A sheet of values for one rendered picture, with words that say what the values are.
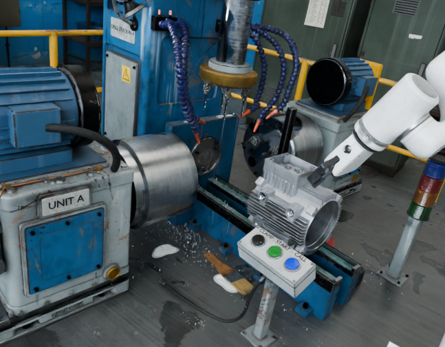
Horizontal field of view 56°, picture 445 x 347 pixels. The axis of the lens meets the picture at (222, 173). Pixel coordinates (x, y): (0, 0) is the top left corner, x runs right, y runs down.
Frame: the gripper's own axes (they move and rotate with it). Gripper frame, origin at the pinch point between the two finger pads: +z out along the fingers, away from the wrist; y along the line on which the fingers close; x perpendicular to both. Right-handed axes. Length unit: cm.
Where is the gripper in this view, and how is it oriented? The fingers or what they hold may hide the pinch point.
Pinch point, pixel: (324, 177)
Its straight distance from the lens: 106.3
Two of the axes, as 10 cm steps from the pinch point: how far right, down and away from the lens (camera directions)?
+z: -4.6, 5.7, 6.8
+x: -5.0, -8.0, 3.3
